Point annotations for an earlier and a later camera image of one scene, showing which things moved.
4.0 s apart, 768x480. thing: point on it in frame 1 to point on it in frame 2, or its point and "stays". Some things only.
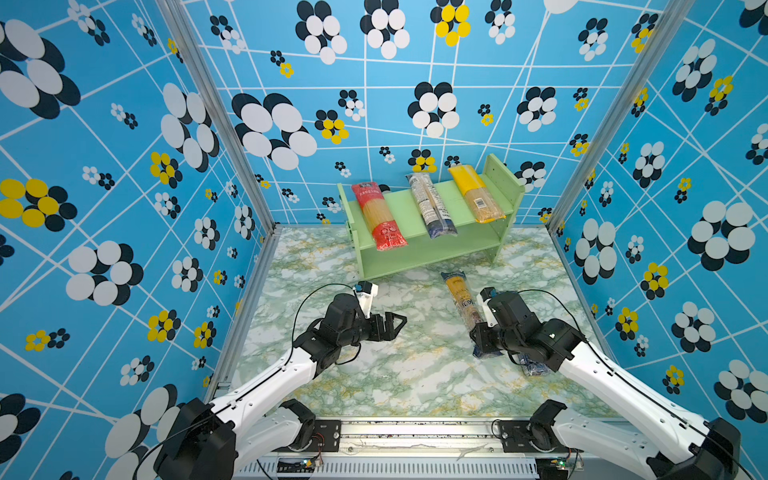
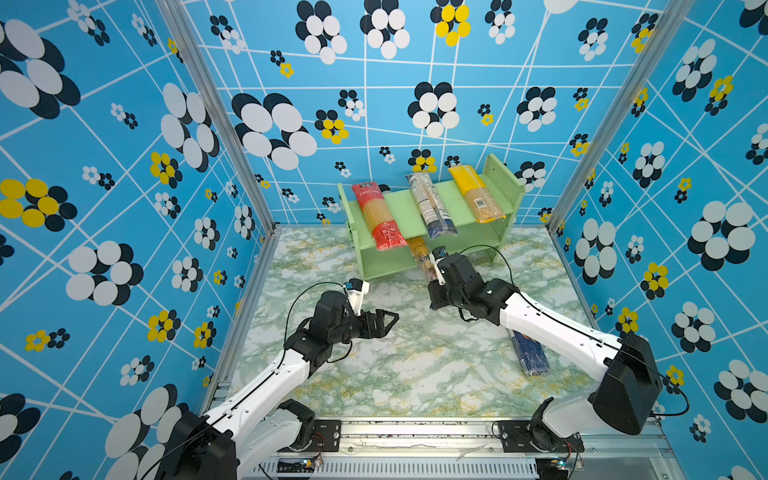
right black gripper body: [489, 338] to [440, 296]
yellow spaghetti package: [484, 206] stays
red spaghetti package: [385, 231] stays
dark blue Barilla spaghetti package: [533, 368] stays
